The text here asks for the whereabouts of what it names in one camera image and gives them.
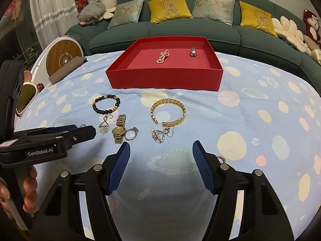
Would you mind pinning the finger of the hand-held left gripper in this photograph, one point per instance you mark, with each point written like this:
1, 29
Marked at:
64, 129
82, 134

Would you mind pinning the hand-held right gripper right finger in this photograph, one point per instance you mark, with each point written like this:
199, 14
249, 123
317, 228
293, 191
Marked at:
203, 170

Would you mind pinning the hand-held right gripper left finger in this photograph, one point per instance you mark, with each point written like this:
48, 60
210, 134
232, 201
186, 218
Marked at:
119, 168

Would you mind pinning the small gold ear cuff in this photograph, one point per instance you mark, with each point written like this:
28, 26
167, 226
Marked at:
221, 157

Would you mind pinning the gold wrist watch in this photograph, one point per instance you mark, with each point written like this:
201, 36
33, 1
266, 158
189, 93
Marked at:
118, 131

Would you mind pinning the crystal flower earring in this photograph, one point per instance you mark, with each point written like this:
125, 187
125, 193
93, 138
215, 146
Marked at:
158, 136

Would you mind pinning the gold leaf bangle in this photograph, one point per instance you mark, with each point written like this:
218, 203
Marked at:
173, 123

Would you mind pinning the red cardboard box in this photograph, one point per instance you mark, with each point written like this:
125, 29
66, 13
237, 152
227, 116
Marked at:
163, 80

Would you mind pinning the person's left hand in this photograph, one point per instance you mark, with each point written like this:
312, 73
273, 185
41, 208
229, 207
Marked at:
30, 190

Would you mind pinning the white rimmed mirror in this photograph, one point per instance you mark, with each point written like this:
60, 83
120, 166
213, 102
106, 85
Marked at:
26, 98

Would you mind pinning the blue spotted blanket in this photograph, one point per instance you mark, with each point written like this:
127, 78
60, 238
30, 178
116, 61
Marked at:
250, 130

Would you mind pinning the round white wooden-faced device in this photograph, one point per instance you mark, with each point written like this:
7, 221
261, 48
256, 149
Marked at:
62, 55

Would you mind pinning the silver watch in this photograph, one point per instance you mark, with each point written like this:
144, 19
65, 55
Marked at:
193, 53

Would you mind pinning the grey pig plush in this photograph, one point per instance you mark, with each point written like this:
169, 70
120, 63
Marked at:
91, 12

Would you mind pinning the white sheer curtain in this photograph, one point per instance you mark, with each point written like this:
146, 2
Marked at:
50, 5

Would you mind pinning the pale green embroidered cushion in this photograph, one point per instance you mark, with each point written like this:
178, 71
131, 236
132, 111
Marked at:
126, 13
213, 6

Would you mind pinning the red hanging ornament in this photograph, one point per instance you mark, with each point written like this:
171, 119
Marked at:
82, 1

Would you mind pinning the dark green sofa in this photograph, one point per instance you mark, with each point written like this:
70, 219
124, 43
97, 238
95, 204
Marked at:
175, 29

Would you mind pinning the yellow embroidered cushion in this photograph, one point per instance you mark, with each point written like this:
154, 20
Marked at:
257, 17
168, 7

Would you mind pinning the blue patterned cushion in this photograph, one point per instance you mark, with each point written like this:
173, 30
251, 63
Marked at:
286, 41

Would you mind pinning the cream satin cushion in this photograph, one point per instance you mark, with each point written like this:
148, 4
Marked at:
316, 56

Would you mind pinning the cream flower cushion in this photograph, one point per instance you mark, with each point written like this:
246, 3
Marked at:
288, 30

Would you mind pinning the beige plush cushion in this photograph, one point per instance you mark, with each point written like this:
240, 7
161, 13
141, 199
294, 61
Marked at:
312, 44

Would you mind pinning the red monkey plush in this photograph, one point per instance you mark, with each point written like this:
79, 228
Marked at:
312, 22

